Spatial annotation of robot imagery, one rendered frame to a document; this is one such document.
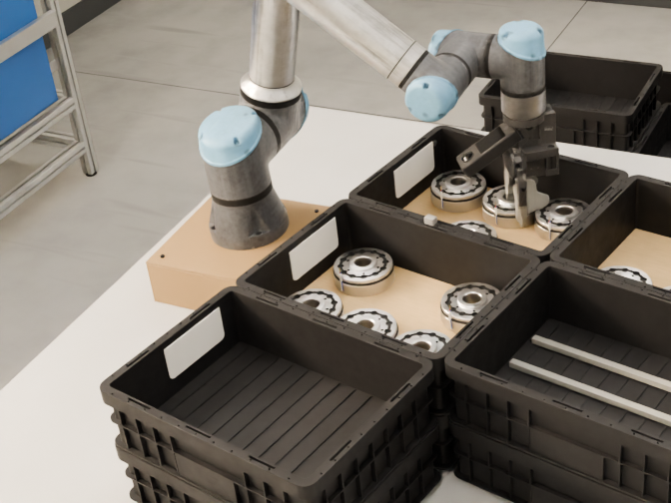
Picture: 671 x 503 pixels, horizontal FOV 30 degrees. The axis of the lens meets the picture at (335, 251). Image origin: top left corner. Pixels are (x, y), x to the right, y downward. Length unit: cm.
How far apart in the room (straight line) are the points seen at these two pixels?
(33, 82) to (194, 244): 179
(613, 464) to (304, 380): 50
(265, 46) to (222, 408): 70
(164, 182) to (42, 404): 210
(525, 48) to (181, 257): 75
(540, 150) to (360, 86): 257
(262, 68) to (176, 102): 248
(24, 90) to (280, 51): 188
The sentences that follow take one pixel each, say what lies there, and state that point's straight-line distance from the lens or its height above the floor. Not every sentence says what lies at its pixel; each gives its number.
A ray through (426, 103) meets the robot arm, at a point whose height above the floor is 114.
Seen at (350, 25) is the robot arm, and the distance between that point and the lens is 202.
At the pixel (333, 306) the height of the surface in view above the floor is 86.
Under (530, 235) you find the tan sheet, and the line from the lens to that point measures 223.
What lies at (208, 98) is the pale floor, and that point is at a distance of 476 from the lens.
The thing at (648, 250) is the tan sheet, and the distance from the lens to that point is 219.
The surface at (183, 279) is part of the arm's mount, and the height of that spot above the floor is 77.
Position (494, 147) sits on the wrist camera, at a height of 100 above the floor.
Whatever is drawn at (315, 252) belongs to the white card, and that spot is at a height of 88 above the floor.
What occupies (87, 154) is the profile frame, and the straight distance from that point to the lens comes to 433.
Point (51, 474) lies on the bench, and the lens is 209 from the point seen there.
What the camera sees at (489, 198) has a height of 86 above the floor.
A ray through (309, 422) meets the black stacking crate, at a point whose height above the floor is 83.
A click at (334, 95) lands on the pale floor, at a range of 465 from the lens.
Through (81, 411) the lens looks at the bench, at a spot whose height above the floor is 70.
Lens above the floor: 205
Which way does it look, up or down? 33 degrees down
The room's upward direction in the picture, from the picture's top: 7 degrees counter-clockwise
